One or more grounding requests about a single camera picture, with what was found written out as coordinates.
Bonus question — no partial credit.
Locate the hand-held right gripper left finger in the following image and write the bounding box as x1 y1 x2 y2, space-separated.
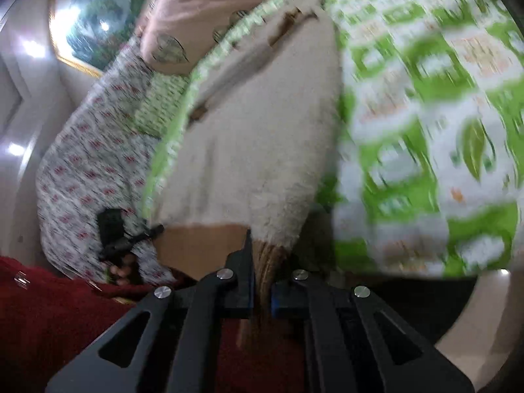
45 229 256 393

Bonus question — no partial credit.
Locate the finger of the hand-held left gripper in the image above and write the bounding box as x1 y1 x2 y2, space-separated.
130 223 165 245

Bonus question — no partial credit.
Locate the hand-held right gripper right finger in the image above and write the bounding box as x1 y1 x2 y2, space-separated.
269 269 476 393

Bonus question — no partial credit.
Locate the white fluffy towel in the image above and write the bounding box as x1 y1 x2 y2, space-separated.
155 0 345 346

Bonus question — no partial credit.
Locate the person's left hand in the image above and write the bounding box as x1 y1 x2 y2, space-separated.
107 253 143 286

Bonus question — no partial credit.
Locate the white red floral blanket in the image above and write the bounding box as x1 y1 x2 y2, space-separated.
36 35 194 288

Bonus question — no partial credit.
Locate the person's red clothing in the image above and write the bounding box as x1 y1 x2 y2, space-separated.
0 255 309 393

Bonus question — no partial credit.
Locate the gold framed landscape painting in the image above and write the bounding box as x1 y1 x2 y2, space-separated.
48 0 161 79

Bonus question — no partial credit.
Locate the pink leaf print pillow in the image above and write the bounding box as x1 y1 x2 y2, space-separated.
137 0 312 77

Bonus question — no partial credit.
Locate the green patterned bed sheet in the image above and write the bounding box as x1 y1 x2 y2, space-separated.
135 0 524 280

